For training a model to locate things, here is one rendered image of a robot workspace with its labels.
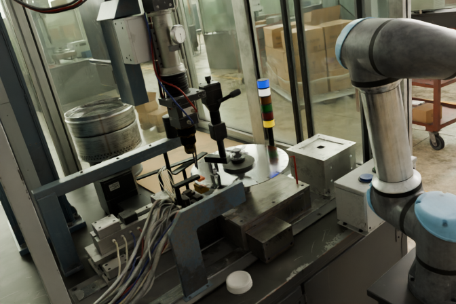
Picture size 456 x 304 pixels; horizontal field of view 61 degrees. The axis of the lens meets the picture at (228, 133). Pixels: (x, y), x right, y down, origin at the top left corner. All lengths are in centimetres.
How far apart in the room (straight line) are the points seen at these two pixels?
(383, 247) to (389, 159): 57
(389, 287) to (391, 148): 35
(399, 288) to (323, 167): 48
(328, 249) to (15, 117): 110
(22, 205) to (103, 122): 95
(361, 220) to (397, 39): 62
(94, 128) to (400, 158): 121
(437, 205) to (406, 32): 40
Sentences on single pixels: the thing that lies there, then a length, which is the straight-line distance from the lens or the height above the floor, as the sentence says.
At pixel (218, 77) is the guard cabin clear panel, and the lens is 210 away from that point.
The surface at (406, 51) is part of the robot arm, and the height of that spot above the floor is 134.
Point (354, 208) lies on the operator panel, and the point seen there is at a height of 83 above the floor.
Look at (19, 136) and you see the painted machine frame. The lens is 148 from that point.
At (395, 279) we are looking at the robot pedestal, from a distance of 113.
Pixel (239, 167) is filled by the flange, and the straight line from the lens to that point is 126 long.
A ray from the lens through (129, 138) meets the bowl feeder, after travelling 179.
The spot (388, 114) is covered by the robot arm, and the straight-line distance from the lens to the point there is 94.
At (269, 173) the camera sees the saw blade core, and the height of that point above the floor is 95.
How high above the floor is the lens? 149
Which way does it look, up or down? 20 degrees down
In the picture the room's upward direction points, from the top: 10 degrees counter-clockwise
